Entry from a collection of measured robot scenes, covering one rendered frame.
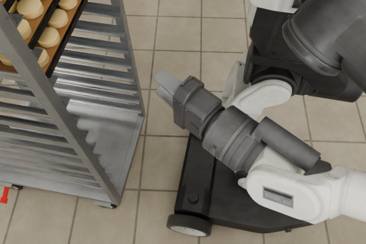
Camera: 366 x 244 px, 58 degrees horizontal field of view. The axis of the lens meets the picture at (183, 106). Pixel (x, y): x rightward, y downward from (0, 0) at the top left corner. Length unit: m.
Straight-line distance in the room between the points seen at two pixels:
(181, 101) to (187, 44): 1.64
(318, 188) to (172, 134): 1.39
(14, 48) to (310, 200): 0.52
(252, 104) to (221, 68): 1.20
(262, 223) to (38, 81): 1.12
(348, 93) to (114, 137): 1.13
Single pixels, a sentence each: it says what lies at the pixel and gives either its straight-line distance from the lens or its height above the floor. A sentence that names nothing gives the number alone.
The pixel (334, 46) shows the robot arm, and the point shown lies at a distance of 0.42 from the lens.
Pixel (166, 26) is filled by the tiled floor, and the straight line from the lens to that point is 2.27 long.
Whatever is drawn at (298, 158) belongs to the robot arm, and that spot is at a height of 1.19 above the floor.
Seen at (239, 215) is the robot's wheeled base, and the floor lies 0.17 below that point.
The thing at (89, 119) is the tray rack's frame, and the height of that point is 0.15.
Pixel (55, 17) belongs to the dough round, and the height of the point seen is 1.06.
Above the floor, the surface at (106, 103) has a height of 0.23.
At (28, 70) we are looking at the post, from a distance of 0.68.
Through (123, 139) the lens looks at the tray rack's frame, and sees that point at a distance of 1.66.
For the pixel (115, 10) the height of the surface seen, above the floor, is 0.87.
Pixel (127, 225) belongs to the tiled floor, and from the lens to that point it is 1.68.
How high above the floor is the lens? 1.63
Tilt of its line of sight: 60 degrees down
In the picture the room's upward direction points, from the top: straight up
